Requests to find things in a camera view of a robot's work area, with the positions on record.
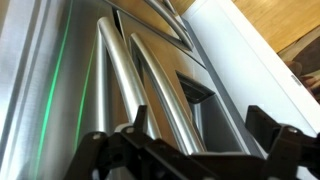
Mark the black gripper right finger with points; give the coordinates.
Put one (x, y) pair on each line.
(293, 153)

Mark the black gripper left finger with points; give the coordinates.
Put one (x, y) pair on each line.
(133, 156)

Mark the plain steel refrigerator door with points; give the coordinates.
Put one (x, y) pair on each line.
(166, 56)

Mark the steel refrigerator door with dispenser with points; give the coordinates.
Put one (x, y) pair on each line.
(40, 66)

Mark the brown patterned rug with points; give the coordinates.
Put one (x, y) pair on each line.
(306, 56)

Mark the white side panel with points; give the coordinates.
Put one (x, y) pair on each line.
(246, 56)

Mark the steel freezer drawer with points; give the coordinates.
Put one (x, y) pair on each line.
(140, 10)

